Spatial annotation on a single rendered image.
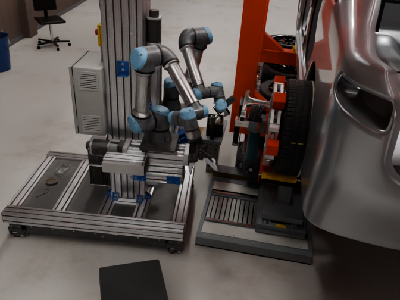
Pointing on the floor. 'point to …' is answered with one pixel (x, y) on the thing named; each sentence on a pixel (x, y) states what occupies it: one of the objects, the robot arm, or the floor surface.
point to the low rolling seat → (133, 281)
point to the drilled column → (212, 155)
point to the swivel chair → (47, 19)
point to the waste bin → (4, 52)
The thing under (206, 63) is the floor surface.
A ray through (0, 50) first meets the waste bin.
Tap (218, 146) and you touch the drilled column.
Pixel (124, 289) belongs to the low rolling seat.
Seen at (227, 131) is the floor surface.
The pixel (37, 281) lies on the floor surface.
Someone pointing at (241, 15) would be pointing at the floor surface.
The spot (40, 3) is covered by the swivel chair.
